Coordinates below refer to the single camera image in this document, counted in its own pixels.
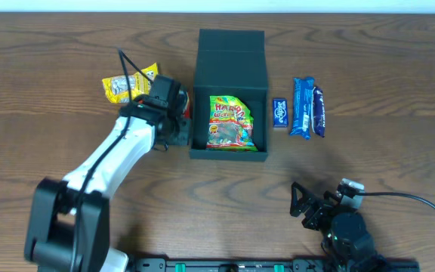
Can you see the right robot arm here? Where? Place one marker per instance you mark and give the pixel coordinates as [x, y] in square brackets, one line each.
[346, 241]

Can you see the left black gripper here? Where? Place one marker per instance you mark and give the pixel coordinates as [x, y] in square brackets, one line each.
[182, 133]

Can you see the Haribo worms candy bag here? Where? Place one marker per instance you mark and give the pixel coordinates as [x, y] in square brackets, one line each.
[230, 125]

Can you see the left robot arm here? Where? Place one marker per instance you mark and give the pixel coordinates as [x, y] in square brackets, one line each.
[69, 223]

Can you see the blue Eclipse mint tin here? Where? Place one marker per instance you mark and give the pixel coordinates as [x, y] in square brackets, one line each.
[280, 113]

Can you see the dark green open box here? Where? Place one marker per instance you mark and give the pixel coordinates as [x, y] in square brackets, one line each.
[230, 62]

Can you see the blue cookie pack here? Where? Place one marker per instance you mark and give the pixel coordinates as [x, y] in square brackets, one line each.
[302, 104]

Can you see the yellow Hacks candy bag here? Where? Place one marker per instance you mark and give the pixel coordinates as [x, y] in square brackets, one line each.
[116, 88]

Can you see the dark purple chocolate bar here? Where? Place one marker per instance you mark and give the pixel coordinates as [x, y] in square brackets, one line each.
[318, 112]

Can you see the black mounting rail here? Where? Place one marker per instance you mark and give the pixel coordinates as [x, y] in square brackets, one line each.
[297, 265]

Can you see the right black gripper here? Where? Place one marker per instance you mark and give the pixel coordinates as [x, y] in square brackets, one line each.
[316, 211]

